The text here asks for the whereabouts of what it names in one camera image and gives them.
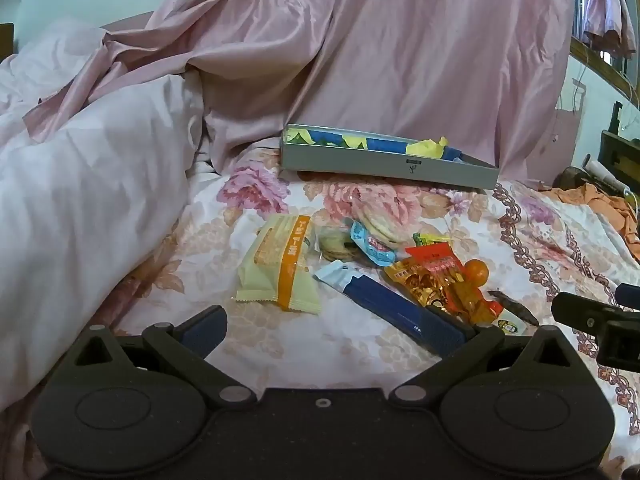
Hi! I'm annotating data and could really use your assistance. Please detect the clear round biscuit packet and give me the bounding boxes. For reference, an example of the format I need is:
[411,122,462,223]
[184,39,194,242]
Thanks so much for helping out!
[319,226,362,264]

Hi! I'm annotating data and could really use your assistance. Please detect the small white sachet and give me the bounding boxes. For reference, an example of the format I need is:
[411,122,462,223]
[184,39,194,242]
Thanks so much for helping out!
[492,307,529,336]

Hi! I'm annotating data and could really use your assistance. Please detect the cream orange-striped cracker packet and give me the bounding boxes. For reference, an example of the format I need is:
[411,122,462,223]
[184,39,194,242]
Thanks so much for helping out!
[236,214,322,316]

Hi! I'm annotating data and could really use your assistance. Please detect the clear pale cracker packet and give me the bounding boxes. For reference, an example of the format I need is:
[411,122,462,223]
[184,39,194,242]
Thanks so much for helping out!
[357,211,417,249]

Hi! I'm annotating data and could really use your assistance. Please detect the dark wooden furniture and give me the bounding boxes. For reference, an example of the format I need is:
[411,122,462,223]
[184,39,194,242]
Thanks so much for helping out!
[599,102,640,196]

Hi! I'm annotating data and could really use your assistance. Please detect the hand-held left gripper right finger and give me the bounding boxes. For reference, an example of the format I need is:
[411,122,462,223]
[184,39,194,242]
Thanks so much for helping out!
[387,307,581,408]

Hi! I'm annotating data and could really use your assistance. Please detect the floral bedsheet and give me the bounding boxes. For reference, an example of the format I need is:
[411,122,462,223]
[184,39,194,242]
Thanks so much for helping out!
[0,137,640,473]

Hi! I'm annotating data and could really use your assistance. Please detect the light blue snack packet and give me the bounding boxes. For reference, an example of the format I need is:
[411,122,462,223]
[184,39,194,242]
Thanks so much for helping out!
[349,220,399,267]

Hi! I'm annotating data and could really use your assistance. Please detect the pink satin sheet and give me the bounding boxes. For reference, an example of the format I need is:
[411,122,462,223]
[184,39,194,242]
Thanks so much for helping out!
[22,0,574,186]

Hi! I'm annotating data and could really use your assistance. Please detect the grey cardboard box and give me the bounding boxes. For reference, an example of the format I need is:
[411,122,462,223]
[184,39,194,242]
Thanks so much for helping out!
[279,123,501,190]

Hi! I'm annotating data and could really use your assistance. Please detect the green and yellow candy packet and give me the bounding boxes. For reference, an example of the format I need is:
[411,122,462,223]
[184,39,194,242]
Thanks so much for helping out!
[412,232,452,249]

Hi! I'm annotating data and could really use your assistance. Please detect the long dark blue packet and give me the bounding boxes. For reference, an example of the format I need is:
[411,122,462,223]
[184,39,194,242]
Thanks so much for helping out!
[312,260,476,361]

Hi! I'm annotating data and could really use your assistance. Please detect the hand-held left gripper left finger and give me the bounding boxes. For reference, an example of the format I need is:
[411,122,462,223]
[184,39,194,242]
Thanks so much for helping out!
[62,305,258,408]

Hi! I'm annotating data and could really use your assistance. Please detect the red snack packet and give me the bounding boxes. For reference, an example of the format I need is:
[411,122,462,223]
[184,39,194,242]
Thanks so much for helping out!
[404,241,503,323]

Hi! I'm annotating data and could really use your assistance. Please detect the small dark packet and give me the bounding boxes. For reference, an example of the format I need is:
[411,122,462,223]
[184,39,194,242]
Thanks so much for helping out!
[487,290,541,327]

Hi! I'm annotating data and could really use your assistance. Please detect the gold snack packet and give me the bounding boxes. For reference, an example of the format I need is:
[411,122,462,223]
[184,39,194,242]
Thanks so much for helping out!
[384,257,451,312]

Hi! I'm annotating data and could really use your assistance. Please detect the orange mandarin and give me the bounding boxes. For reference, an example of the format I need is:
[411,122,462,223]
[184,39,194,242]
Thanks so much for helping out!
[462,258,490,289]

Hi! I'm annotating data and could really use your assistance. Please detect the orange cloth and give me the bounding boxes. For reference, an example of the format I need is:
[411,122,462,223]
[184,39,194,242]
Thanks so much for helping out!
[540,182,640,263]

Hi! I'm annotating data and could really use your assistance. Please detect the blue and yellow paper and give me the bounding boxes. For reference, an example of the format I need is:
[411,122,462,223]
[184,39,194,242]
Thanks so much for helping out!
[285,127,463,163]

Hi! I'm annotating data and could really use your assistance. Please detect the hanging pink garment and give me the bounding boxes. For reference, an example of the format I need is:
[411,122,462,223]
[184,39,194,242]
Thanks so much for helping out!
[582,0,638,57]

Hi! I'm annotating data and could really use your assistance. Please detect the white quilt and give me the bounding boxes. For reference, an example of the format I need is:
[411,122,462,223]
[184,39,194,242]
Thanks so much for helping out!
[0,17,206,411]

